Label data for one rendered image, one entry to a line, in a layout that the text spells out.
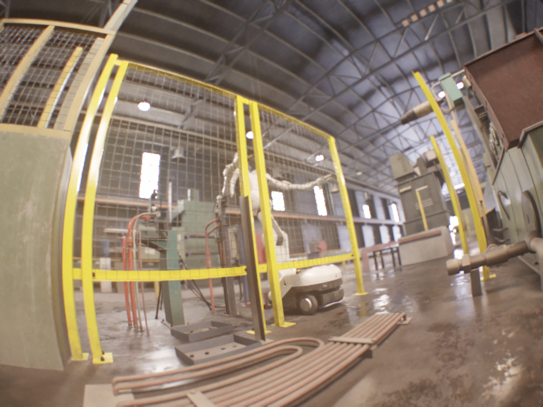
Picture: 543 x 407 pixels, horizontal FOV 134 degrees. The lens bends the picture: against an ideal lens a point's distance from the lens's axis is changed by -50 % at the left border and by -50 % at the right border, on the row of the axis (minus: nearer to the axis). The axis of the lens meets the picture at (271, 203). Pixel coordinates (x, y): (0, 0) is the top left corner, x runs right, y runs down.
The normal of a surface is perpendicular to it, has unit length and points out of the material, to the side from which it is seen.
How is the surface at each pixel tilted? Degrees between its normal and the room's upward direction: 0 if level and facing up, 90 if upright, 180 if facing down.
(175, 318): 90
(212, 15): 173
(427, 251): 90
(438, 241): 90
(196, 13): 173
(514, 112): 90
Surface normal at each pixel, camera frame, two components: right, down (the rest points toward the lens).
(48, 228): 0.63, -0.29
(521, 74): -0.76, -0.09
